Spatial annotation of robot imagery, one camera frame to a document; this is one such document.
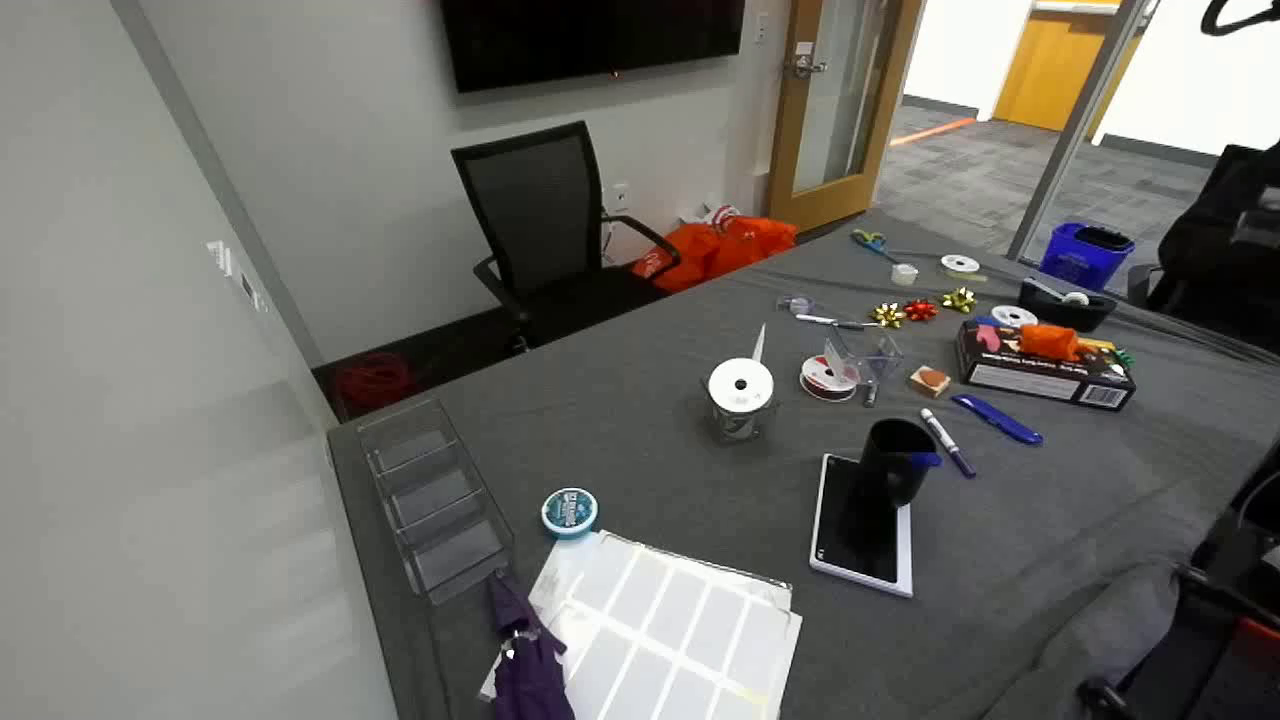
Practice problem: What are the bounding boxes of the orange bag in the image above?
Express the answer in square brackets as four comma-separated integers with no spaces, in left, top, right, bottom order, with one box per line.
[627,211,804,300]

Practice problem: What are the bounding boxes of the blue marker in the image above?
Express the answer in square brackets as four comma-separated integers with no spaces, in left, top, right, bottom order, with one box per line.
[947,389,1048,452]

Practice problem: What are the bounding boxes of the purple cloth bundle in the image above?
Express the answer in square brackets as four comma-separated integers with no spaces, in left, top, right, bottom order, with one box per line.
[475,570,581,720]

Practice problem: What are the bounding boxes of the white pen with blue cap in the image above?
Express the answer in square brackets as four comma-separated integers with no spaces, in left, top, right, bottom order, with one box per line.
[916,404,980,483]

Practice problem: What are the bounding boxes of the red ribbon spool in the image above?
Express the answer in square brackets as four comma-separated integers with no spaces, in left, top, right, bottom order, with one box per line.
[794,350,860,404]

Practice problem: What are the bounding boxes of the black mug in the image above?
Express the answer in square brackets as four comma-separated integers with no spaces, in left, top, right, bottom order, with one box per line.
[856,417,947,513]

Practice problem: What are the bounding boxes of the small orange box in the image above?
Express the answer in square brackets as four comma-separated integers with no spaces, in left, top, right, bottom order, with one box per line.
[903,360,957,399]

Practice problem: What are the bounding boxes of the blue tape roll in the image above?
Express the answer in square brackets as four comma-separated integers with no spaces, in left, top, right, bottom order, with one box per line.
[535,483,602,545]

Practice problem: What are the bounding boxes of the black mesh office chair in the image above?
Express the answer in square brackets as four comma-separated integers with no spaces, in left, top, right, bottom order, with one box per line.
[449,118,683,351]

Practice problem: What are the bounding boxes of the wooden door with glass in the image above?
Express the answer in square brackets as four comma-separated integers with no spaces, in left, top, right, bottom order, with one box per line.
[763,0,929,238]

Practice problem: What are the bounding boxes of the orange item in box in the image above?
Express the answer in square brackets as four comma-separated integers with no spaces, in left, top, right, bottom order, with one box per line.
[1017,319,1087,366]

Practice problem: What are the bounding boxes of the clear plastic organizer tray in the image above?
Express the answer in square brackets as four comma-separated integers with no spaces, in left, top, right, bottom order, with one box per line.
[353,404,521,609]

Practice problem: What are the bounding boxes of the yellow door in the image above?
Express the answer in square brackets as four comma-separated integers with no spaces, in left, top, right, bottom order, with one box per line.
[986,4,1121,141]

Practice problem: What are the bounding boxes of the silver ribbon strip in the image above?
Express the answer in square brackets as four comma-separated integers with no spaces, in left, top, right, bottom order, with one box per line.
[781,293,872,340]

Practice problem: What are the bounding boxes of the black wall television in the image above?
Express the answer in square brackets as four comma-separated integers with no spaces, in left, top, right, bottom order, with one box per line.
[436,0,748,95]

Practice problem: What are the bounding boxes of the black cardboard box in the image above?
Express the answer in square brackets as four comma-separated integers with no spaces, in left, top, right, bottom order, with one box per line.
[957,318,1138,417]

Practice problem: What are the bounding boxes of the metal pole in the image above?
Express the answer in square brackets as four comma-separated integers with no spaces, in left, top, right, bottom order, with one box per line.
[1005,0,1160,264]

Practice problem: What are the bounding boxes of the green and blue pen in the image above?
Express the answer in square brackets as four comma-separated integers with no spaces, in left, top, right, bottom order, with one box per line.
[847,226,901,264]

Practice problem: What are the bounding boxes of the black tablet with white edge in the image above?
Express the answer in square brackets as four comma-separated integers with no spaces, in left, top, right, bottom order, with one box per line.
[804,447,920,599]

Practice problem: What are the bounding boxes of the silver ribbon scraps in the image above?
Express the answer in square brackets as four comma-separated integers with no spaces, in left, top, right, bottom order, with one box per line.
[847,338,903,409]

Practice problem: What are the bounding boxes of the white ribbon roll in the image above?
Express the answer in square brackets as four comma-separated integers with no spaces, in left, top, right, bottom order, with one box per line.
[986,300,1045,338]

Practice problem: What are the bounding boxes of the white label sheets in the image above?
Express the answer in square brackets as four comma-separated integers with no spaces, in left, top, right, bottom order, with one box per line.
[523,530,809,720]

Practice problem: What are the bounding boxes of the white wall switch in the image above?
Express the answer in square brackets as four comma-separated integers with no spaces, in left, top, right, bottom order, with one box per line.
[202,238,265,318]

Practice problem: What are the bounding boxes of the blue bin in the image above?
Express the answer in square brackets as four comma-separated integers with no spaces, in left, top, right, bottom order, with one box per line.
[1034,215,1138,295]

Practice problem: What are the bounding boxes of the silver ribbon spool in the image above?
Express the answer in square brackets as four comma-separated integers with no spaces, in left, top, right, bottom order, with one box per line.
[698,319,781,447]

